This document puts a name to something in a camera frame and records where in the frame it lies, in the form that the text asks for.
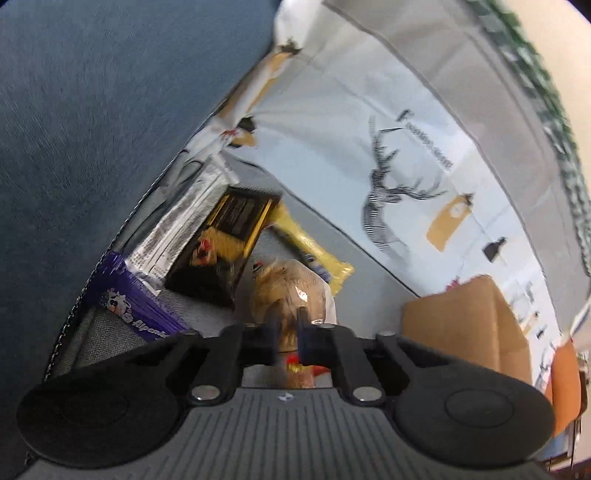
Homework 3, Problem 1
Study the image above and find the black gold chocolate packet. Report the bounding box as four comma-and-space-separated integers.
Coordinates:
164, 186, 281, 309

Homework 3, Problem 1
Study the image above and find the clear bag of crackers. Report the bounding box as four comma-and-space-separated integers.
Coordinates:
250, 259, 338, 389

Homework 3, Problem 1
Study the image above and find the open cardboard box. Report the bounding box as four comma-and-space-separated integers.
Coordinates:
402, 276, 533, 385

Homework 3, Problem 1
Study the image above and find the orange cushion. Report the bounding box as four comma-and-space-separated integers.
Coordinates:
545, 340, 582, 437

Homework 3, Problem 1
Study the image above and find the purple Alpenliebe candy pack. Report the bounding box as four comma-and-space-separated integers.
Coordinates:
86, 251, 190, 342

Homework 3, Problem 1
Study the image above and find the silver foil snack stick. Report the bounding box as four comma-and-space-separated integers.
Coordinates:
125, 154, 238, 296

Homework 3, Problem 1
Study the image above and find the yellow candy bar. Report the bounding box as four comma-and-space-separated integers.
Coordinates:
270, 201, 355, 296

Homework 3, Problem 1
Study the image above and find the blue sofa armrest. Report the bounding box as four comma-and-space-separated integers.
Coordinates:
1, 1, 279, 479

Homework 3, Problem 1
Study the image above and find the green checkered cloth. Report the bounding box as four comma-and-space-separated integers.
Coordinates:
468, 0, 590, 272

